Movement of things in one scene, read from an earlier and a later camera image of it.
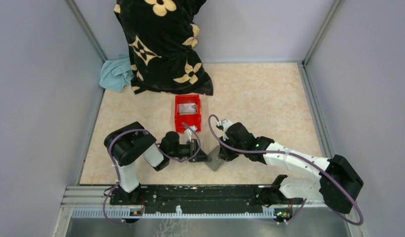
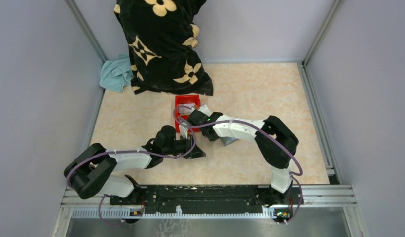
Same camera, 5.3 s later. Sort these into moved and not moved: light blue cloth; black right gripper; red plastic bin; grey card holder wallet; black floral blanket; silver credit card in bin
Moved: grey card holder wallet; black right gripper
Not moved: red plastic bin; black floral blanket; light blue cloth; silver credit card in bin
